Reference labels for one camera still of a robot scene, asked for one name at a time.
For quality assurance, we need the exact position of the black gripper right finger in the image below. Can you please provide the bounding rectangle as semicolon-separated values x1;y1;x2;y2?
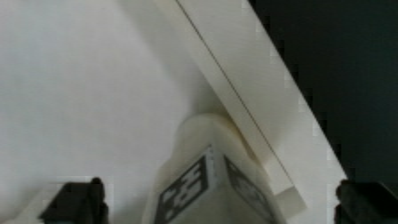
334;180;398;224

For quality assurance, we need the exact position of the white square table top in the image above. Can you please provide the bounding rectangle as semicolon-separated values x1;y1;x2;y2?
0;0;345;224

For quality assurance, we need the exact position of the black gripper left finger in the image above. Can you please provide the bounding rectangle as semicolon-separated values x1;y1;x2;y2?
39;177;109;224

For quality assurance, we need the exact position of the white table leg with tag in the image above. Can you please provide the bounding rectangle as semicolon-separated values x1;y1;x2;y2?
142;114;286;224

